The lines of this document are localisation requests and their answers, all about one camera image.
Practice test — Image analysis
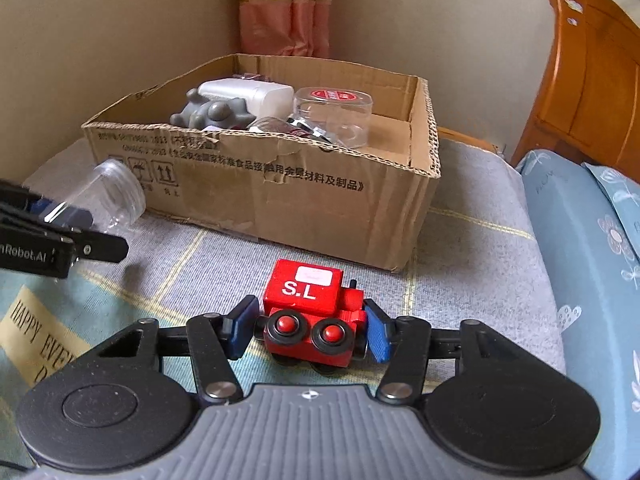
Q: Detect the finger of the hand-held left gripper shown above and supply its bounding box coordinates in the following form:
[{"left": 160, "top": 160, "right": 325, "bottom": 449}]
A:
[
  {"left": 61, "top": 229, "right": 129, "bottom": 264},
  {"left": 0, "top": 180, "right": 94, "bottom": 232}
]

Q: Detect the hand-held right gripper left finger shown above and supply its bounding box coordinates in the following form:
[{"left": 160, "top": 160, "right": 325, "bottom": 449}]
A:
[{"left": 95, "top": 295, "right": 260, "bottom": 406}]

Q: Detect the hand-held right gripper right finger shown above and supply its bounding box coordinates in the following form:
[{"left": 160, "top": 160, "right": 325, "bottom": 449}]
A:
[{"left": 364, "top": 299, "right": 508, "bottom": 403}]

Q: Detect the clear plastic jar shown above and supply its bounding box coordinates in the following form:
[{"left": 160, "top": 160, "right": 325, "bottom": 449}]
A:
[{"left": 49, "top": 157, "right": 147, "bottom": 234}]

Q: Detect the red wooden toy train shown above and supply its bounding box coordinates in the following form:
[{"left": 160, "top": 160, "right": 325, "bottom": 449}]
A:
[{"left": 259, "top": 258, "right": 369, "bottom": 369}]

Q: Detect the cardboard box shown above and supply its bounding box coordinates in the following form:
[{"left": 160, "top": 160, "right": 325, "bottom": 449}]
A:
[{"left": 81, "top": 53, "right": 442, "bottom": 272}]

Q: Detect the grey spiky animal toy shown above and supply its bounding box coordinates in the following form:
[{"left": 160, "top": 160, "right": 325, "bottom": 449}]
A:
[{"left": 170, "top": 88, "right": 257, "bottom": 131}]

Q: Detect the clear bottle with gold beads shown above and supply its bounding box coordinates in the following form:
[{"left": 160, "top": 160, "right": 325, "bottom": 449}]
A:
[{"left": 250, "top": 115, "right": 332, "bottom": 144}]

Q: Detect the blue floral bed sheet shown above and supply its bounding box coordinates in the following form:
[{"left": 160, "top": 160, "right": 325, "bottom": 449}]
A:
[{"left": 515, "top": 148, "right": 640, "bottom": 480}]

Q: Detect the wooden bedside table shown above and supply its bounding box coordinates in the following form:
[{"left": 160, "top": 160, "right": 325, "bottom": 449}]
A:
[{"left": 437, "top": 127, "right": 502, "bottom": 157}]

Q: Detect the white rectangular box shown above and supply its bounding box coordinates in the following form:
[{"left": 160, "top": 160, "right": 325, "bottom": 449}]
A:
[{"left": 198, "top": 78, "right": 295, "bottom": 117}]

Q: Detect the clear container with red label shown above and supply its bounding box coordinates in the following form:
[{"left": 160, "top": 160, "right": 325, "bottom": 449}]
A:
[{"left": 292, "top": 85, "right": 375, "bottom": 149}]

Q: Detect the blue floral pillow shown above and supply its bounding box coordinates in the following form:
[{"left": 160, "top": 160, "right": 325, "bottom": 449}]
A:
[{"left": 581, "top": 162, "right": 640, "bottom": 267}]

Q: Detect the pink and cream curtain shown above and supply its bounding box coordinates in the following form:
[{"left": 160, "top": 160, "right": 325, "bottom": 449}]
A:
[{"left": 238, "top": 0, "right": 331, "bottom": 59}]

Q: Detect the wooden bed headboard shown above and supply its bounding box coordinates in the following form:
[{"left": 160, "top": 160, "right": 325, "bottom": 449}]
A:
[{"left": 510, "top": 0, "right": 640, "bottom": 187}]

